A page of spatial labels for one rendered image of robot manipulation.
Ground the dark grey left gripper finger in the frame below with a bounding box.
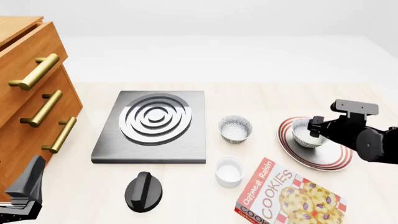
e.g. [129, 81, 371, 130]
[4, 154, 47, 204]

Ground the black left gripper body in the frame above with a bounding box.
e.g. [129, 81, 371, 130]
[0, 197, 43, 222]

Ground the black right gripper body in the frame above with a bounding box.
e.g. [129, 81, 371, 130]
[307, 115, 331, 138]

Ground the patterned black-white bowl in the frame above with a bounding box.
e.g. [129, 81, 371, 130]
[218, 114, 253, 144]
[291, 118, 330, 150]

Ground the plate with red rings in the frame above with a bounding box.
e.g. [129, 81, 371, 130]
[276, 116, 354, 172]

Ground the flat plate on black stalk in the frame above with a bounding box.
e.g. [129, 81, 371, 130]
[330, 98, 380, 123]

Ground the flat black stove plate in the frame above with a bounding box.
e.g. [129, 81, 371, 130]
[91, 90, 207, 164]

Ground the oatmeal raisin cookies box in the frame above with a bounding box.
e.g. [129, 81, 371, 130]
[234, 157, 348, 224]

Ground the small white ramekin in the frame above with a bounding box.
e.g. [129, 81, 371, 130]
[215, 155, 246, 189]

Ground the round black stove knob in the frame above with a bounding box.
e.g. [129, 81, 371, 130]
[124, 171, 164, 213]

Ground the wooden drawer, slightly open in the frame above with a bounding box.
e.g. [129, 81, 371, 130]
[0, 21, 69, 129]

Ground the wooden cabinet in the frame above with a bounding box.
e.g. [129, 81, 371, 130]
[0, 15, 84, 203]

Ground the brass drawer handle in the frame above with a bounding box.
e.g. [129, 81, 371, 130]
[7, 52, 60, 91]
[40, 116, 78, 154]
[19, 90, 63, 128]

